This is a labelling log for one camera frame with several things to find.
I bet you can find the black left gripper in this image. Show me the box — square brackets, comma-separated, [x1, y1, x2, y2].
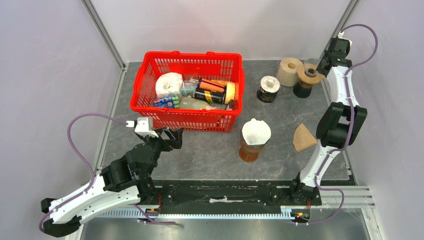
[140, 126, 184, 178]

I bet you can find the clear glass dripper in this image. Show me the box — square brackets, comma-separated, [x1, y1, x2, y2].
[303, 57, 321, 78]

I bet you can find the light wooden dripper ring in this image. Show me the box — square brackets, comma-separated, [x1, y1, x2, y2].
[297, 64, 326, 86]

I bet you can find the white paper coffee filter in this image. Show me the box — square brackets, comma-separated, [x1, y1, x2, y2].
[241, 118, 272, 146]

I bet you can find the brown paper coffee filter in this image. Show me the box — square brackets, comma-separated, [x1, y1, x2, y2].
[292, 123, 318, 152]

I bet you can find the dark glass coffee dripper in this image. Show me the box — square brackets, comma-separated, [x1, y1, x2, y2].
[240, 132, 271, 152]

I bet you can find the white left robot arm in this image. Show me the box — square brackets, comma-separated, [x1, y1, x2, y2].
[39, 127, 184, 238]

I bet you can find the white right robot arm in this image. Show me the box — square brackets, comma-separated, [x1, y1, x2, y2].
[288, 37, 368, 205]

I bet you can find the amber glass coffee server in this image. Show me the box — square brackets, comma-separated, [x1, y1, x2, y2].
[238, 145, 264, 163]

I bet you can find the pale green lotion bottle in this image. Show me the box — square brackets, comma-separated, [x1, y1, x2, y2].
[179, 97, 227, 110]

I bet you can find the blue green small box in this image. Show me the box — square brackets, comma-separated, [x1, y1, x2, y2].
[152, 94, 180, 109]

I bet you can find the dark bottle maroon cap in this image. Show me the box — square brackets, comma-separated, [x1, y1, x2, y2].
[292, 80, 313, 99]

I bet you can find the beige toilet paper roll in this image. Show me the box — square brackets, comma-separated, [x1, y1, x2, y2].
[276, 57, 303, 87]

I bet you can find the teal sponge package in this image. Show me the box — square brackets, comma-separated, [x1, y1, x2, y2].
[180, 79, 199, 97]

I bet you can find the white wrapped tissue roll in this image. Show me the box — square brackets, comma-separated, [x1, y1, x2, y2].
[155, 72, 183, 98]

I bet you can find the black yellow can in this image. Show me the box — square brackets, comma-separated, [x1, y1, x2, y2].
[193, 88, 225, 104]

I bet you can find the orange navy can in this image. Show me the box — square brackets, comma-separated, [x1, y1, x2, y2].
[197, 78, 226, 93]

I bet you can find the yellow sponge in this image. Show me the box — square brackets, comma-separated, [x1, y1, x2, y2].
[224, 82, 236, 105]

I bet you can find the black wrapped tissue roll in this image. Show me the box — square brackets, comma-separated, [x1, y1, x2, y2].
[256, 75, 281, 104]

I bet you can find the red plastic shopping basket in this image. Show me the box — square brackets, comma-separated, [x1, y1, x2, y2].
[129, 51, 245, 133]

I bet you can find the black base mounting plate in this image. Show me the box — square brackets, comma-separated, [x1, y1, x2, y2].
[153, 180, 322, 215]

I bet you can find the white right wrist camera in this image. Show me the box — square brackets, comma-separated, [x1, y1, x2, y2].
[337, 31, 352, 55]

